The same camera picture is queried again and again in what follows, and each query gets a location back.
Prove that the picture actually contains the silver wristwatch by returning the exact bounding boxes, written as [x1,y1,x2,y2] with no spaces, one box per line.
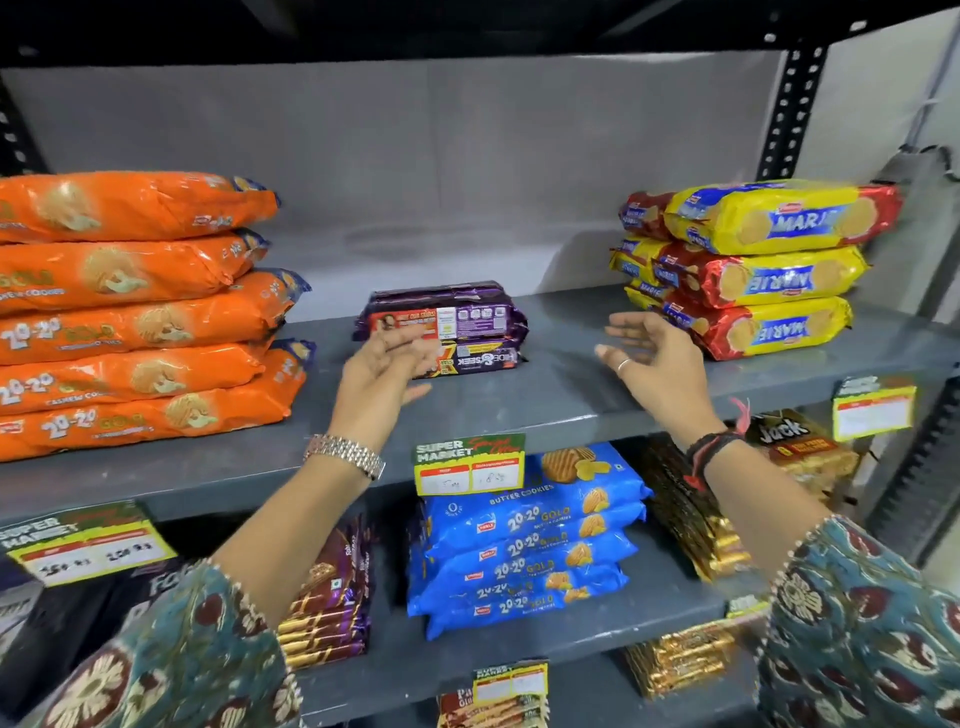
[303,433,388,481]

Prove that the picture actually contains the grey metal shelf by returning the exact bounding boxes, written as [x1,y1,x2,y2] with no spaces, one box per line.
[0,0,960,728]

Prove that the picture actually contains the person's right forearm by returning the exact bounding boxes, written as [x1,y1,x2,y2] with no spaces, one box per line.
[686,438,960,728]

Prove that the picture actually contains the person's left hand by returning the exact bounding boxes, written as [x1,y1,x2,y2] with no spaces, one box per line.
[327,323,444,455]

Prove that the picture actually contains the orange cookies packet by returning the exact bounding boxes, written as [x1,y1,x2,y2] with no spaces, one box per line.
[0,170,283,245]
[0,228,271,316]
[0,337,279,418]
[0,268,313,367]
[0,338,318,464]

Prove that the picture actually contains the person's left forearm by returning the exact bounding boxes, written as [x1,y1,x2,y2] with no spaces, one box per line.
[18,449,384,728]

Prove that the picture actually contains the black snack packet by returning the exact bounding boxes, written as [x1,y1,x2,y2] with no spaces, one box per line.
[0,558,187,718]

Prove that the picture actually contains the blue cookies packet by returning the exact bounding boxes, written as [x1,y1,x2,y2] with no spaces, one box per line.
[425,581,628,643]
[421,442,652,556]
[408,528,639,598]
[423,500,648,575]
[408,562,630,618]

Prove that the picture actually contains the stack of yellow red packets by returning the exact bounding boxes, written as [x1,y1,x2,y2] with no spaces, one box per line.
[608,179,904,363]

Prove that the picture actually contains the black red thread bracelet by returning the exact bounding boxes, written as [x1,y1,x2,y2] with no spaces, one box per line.
[682,397,753,493]

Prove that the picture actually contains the person's right hand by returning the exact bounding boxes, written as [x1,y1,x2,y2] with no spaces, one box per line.
[594,311,726,451]

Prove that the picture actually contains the row of gold brown packs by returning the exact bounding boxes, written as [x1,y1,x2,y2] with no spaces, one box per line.
[437,688,550,728]

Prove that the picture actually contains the row of purple gold packs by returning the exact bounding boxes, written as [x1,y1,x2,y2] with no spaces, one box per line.
[277,517,374,671]

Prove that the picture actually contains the stack of long gold packs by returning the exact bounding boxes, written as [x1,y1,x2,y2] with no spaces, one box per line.
[641,408,862,583]

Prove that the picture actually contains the yellow shelf price label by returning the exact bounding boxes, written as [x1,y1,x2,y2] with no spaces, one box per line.
[472,659,550,706]
[0,500,178,588]
[413,433,526,498]
[832,374,918,442]

